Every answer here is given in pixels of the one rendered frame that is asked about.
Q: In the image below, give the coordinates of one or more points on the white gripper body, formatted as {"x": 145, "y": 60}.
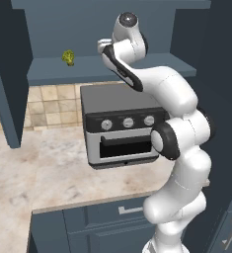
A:
{"x": 104, "y": 43}

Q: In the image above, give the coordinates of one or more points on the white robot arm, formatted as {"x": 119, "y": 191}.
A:
{"x": 183, "y": 99}

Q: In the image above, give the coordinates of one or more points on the blue cabinet door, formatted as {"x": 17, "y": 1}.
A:
{"x": 9, "y": 66}
{"x": 224, "y": 82}

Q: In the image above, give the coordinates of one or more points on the green broccoli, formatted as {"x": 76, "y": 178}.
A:
{"x": 68, "y": 57}

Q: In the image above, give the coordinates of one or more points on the grey black toaster oven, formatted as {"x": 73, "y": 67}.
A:
{"x": 117, "y": 102}

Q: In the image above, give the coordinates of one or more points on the silver toaster oven knob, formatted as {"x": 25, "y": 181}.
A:
{"x": 149, "y": 120}
{"x": 128, "y": 122}
{"x": 106, "y": 124}

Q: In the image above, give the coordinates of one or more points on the toaster oven glass door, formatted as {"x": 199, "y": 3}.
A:
{"x": 120, "y": 148}

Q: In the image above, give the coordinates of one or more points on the blue drawer front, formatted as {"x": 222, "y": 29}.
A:
{"x": 97, "y": 214}

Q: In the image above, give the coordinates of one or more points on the blue base cupboard door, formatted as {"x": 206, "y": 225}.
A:
{"x": 111, "y": 242}

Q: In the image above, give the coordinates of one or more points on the blue open wall cabinet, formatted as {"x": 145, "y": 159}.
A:
{"x": 97, "y": 33}

